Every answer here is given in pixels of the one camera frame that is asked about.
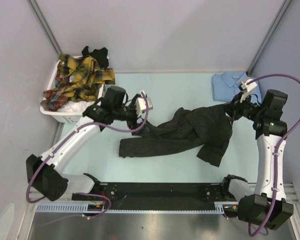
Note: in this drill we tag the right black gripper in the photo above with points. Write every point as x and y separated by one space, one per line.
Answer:
233 108

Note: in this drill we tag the folded light blue shirt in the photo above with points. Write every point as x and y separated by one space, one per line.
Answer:
226 85

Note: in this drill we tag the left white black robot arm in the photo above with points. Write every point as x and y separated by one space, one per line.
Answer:
45 173

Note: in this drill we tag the aluminium corner post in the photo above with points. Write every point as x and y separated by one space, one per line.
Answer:
269 35
39 15

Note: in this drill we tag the yellow plaid flannel shirt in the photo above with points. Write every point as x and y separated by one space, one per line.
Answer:
77 79

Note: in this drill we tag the light blue slotted cable duct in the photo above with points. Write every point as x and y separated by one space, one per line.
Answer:
87 208

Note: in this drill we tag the right aluminium corner post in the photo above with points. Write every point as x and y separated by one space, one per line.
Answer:
269 35

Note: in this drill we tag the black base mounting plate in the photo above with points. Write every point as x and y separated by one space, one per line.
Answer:
138 196

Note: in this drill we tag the left aluminium corner post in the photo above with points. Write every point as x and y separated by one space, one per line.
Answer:
39 15

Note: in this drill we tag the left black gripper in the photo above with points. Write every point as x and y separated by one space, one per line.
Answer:
133 124

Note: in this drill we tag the black garment in basket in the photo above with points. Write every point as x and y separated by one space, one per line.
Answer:
100 55

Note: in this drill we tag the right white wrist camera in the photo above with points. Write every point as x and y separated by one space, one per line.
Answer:
247 88

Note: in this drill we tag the dark pinstriped long sleeve shirt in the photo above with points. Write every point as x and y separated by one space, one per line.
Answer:
206 127

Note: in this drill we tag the white garment in basket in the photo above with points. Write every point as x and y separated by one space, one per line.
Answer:
75 107

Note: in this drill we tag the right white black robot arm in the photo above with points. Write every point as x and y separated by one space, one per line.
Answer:
266 205

